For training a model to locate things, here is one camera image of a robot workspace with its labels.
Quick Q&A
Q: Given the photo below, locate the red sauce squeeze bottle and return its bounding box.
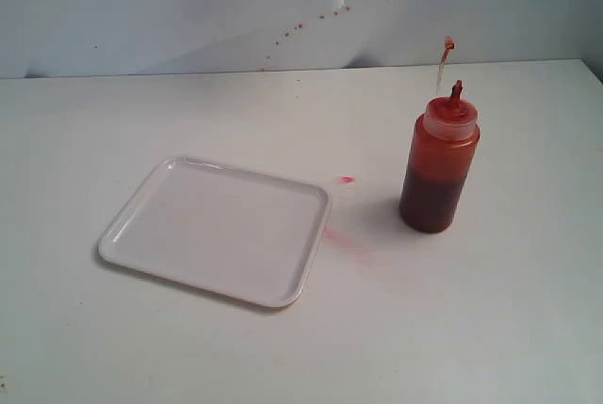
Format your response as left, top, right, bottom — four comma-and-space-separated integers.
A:
399, 79, 481, 234

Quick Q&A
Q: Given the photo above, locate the white rectangular plastic tray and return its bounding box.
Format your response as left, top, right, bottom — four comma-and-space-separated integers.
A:
98, 155, 332, 309

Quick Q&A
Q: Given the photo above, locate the white backdrop sheet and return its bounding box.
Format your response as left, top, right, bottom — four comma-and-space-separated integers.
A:
1, 0, 602, 78

